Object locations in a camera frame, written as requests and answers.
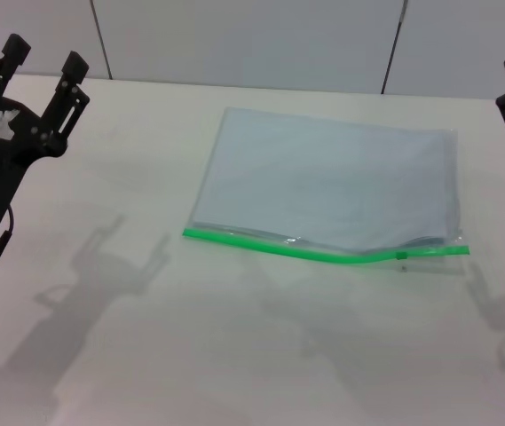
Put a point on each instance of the green zipper slider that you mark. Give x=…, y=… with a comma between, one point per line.
x=401, y=255

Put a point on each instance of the clear green-zipper document bag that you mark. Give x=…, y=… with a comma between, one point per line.
x=323, y=146

